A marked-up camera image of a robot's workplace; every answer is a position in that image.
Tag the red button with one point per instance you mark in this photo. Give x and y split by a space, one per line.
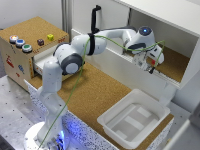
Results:
13 38

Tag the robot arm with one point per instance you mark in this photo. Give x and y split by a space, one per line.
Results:
53 76

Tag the wooden drawer box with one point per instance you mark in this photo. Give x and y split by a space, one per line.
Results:
16 66

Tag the white plastic box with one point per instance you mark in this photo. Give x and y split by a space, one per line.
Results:
133 123

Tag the white sliding door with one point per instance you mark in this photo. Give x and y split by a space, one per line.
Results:
113 15

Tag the wooden drawer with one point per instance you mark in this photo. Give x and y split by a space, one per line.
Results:
40 57

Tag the blue button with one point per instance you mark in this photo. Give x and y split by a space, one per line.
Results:
20 42

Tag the pink block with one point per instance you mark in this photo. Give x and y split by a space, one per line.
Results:
153 62

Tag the yellow block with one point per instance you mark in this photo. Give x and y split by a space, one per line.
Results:
50 37

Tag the purple block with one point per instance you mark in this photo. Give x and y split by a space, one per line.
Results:
40 42

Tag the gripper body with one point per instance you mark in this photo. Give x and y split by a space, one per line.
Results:
156 56

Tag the green button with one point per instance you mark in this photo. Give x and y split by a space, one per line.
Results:
26 47

